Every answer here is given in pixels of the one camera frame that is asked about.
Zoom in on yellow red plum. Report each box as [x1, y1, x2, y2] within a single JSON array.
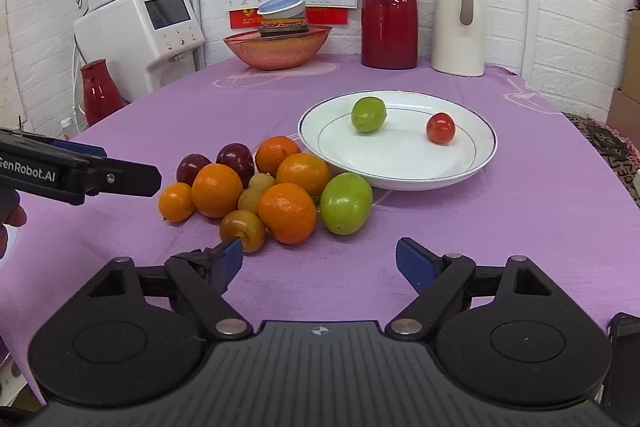
[[219, 210, 267, 254]]

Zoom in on small orange kumquat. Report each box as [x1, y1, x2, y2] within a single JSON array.
[[158, 182, 195, 223]]

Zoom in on orange mandarin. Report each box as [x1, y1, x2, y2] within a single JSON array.
[[276, 153, 331, 197], [192, 164, 244, 219], [258, 183, 318, 245], [255, 135, 300, 176]]

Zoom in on person's left hand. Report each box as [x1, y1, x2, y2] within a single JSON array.
[[0, 186, 27, 256]]

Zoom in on red vase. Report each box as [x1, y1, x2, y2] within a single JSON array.
[[80, 58, 126, 126]]

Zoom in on dark red plum left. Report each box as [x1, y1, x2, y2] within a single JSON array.
[[176, 154, 210, 186]]

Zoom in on dark red plum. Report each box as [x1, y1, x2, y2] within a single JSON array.
[[176, 154, 210, 186], [216, 143, 255, 188]]

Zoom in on tan longan front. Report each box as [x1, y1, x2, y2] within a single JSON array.
[[238, 187, 264, 215]]

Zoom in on tan longan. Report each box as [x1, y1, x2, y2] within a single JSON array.
[[248, 172, 277, 193], [238, 187, 264, 215]]

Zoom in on tan longan back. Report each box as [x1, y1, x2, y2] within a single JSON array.
[[248, 172, 277, 193]]

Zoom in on large green fruit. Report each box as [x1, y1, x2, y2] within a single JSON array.
[[320, 172, 373, 236]]

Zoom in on dark red plum right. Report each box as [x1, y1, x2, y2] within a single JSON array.
[[216, 143, 255, 188]]

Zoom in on white porcelain plate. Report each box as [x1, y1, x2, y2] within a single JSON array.
[[297, 90, 498, 192]]

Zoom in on white water dispenser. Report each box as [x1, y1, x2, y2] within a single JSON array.
[[74, 0, 205, 102]]

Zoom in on small red fruit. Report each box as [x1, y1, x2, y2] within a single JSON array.
[[425, 113, 456, 145]]

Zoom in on purple tablecloth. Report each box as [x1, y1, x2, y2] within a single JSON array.
[[1, 57, 639, 366]]

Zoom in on small green fruit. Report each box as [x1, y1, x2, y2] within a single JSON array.
[[350, 96, 387, 133]]

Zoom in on orange glass bowl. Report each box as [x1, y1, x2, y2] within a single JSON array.
[[224, 25, 332, 70]]

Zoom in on patterned brown cloth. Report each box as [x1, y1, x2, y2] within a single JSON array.
[[564, 113, 639, 205]]

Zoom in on stacked bowls with blue lid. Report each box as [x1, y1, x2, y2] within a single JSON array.
[[257, 0, 309, 37]]

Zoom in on cardboard boxes right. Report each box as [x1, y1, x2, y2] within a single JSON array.
[[606, 0, 640, 147]]

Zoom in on red thermos jug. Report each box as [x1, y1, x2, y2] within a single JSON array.
[[361, 0, 418, 69]]

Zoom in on white thermos jug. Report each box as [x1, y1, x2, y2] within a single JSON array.
[[431, 0, 487, 77]]

